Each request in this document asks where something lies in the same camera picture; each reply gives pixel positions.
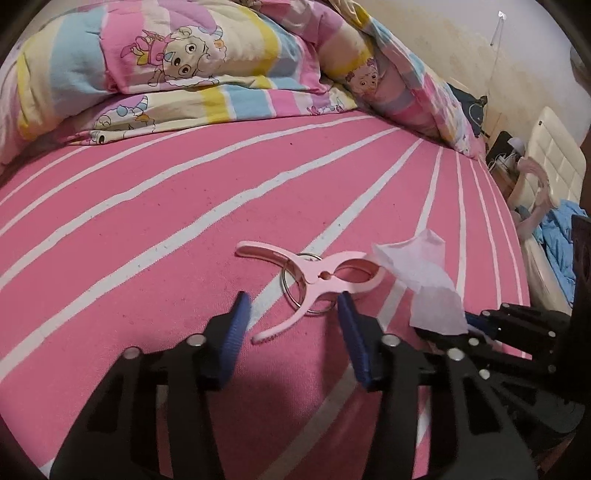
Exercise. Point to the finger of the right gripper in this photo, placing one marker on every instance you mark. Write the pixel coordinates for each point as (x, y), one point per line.
(541, 333)
(478, 350)

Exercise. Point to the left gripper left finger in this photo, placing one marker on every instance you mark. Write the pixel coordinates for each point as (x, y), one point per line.
(115, 434)

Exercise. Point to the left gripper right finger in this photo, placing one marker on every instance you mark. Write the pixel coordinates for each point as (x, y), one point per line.
(472, 436)

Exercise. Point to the blue cloth on chair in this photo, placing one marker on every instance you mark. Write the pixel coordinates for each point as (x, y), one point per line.
(548, 258)

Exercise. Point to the pink plastic clothes peg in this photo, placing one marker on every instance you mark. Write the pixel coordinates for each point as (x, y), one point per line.
(319, 278)

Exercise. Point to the cream leather office chair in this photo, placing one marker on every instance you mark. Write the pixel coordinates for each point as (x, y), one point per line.
(552, 169)

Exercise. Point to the pink striped bed mattress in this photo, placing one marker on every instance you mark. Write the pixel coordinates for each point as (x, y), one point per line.
(133, 243)

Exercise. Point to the dark blue pillow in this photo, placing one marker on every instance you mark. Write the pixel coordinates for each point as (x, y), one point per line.
(473, 108)

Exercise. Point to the colourful striped cartoon quilt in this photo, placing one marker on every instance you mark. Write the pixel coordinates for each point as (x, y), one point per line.
(112, 70)

